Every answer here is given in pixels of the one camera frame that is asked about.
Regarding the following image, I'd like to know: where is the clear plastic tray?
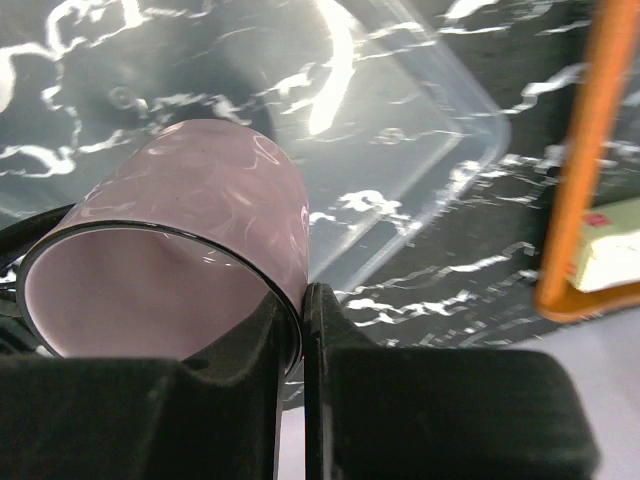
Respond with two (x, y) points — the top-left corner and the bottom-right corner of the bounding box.
(1, 1), (509, 292)

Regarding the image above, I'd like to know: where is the white and red box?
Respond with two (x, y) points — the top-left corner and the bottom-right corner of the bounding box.
(567, 197), (639, 293)

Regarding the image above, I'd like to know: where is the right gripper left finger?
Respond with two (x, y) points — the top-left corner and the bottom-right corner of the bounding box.
(1, 295), (285, 479)

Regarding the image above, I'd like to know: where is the purple mug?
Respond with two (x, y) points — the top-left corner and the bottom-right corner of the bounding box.
(16, 119), (309, 368)

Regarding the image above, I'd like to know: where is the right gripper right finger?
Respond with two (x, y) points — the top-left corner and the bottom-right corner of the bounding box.
(303, 283), (600, 479)

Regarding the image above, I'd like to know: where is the wooden shelf rack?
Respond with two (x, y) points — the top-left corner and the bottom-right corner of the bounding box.
(534, 1), (639, 323)

